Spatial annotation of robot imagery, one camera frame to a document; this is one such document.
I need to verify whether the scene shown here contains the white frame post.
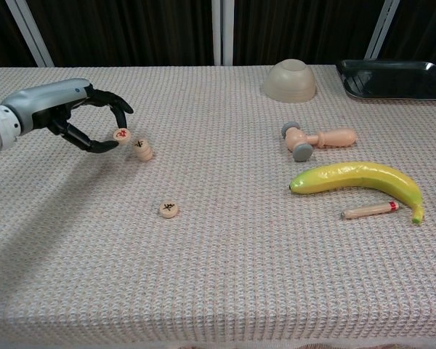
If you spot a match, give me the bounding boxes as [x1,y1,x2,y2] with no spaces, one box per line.
[4,0,55,68]
[211,0,235,67]
[363,0,401,61]

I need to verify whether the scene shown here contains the wooden toy hammer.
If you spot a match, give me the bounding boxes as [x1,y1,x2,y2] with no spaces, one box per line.
[280,121,358,163]

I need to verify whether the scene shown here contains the beige woven tablecloth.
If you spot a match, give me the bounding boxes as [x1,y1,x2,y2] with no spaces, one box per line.
[0,64,436,349]

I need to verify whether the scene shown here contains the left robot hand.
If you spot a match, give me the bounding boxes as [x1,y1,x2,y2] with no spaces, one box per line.
[1,78,134,153]

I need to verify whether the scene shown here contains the wooden stick red band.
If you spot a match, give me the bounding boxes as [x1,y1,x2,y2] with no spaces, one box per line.
[341,201,400,221]

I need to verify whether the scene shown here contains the beige upturned bowl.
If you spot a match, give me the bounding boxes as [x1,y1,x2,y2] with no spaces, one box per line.
[263,60,318,105]

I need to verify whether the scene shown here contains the yellow banana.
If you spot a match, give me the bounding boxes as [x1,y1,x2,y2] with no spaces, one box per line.
[288,161,425,225]

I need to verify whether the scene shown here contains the black rectangular tray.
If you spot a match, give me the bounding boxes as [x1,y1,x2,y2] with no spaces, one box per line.
[336,59,436,101]

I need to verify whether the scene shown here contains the black curtain panel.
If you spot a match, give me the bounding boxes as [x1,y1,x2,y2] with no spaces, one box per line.
[24,0,214,68]
[379,0,436,67]
[0,0,38,69]
[232,0,387,67]

